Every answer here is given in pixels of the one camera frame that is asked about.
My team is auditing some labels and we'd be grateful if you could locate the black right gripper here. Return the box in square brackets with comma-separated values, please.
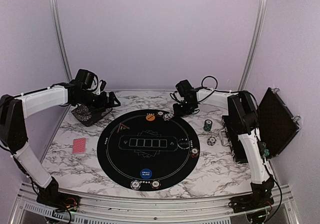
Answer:
[173, 100, 196, 118]

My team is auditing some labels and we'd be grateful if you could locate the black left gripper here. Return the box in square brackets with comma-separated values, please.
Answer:
[75, 90, 120, 115]

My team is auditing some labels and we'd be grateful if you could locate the black dealer button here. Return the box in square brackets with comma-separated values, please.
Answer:
[177, 138, 191, 150]

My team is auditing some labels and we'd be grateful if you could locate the orange big blind button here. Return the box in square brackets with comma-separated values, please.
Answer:
[145, 114, 156, 122]

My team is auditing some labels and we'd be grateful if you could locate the red triangular all-in marker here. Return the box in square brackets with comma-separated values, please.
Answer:
[117, 123, 130, 133]

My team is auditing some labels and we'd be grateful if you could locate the blue small blind button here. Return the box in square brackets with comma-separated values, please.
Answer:
[140, 168, 153, 180]

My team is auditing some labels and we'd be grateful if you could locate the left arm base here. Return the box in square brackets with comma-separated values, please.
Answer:
[36, 182, 80, 212]

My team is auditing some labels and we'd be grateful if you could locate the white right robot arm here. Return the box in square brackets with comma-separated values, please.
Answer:
[170, 79, 275, 208]

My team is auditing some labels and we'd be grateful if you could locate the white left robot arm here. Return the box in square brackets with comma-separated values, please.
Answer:
[0, 69, 121, 207]

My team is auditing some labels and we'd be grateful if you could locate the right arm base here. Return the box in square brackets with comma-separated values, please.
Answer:
[228, 192, 275, 213]

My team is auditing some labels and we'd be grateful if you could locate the black floral patterned pouch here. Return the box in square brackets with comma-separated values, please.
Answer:
[71, 105, 113, 127]

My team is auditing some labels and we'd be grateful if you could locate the green poker chip stack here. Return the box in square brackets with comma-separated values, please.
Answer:
[203, 119, 213, 132]

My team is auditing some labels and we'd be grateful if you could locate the red playing card deck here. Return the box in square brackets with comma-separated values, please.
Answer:
[72, 137, 87, 155]

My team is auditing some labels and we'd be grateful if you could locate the round black poker mat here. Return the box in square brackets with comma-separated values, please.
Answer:
[96, 109, 201, 192]

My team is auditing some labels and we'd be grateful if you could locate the black poker chip case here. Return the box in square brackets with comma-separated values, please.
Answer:
[222, 87, 300, 164]

